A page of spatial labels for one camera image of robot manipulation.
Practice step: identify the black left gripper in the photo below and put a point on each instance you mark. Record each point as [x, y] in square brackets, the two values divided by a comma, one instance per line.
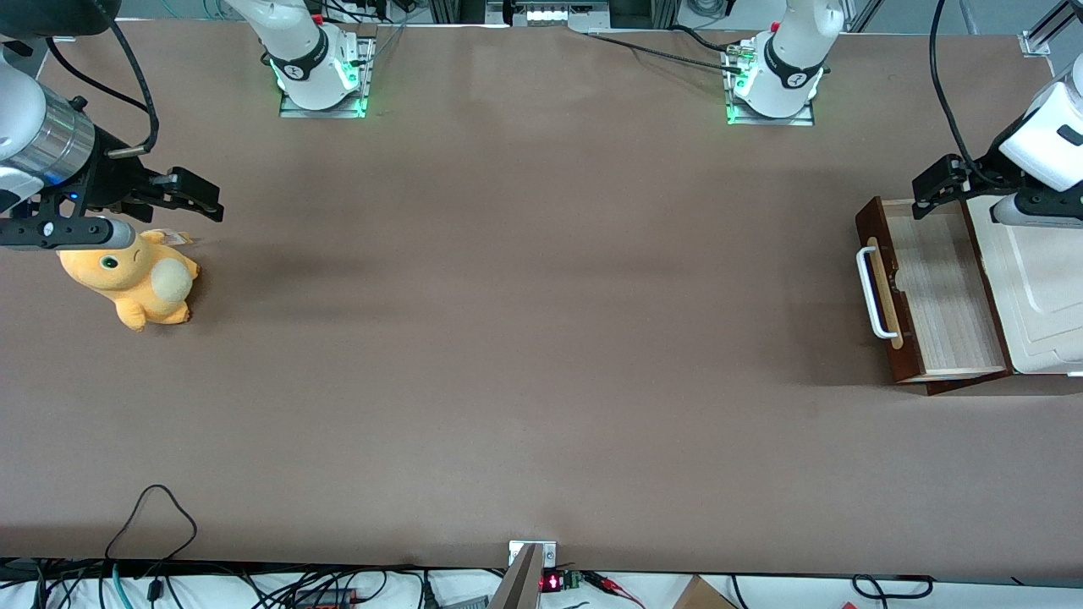
[980, 175]

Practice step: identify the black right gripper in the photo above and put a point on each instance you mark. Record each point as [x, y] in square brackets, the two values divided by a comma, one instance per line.
[107, 182]

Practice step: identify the wooden paddle with white strip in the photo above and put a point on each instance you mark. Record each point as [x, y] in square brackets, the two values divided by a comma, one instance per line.
[888, 288]

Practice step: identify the orange plush toy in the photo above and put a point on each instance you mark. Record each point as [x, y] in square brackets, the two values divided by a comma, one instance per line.
[140, 283]

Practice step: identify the dark wood cabinet white top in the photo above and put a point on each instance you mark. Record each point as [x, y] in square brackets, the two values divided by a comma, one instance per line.
[1049, 288]

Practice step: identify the orange black device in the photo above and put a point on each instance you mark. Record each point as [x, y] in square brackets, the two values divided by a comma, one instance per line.
[326, 600]

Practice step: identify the brown cardboard box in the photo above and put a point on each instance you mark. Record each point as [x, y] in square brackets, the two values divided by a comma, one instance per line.
[702, 596]

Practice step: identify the red digit display module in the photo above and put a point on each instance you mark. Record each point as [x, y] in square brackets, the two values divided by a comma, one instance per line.
[554, 582]

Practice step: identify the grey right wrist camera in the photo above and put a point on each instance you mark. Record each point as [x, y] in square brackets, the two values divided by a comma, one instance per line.
[93, 233]

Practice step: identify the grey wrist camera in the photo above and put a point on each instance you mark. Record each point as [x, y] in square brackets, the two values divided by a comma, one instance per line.
[1036, 211]
[93, 233]

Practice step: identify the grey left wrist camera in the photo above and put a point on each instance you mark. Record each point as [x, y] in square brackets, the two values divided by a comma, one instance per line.
[1036, 211]

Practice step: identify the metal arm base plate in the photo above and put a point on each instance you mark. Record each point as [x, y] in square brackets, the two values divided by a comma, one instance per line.
[292, 108]
[808, 118]

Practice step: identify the aluminium corner bracket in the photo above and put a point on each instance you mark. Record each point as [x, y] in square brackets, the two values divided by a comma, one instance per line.
[1034, 42]

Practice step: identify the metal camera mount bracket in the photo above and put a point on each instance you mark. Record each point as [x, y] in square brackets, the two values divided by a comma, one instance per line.
[550, 551]

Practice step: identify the grey camera mount bar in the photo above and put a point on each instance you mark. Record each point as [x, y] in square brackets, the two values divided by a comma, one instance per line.
[518, 588]

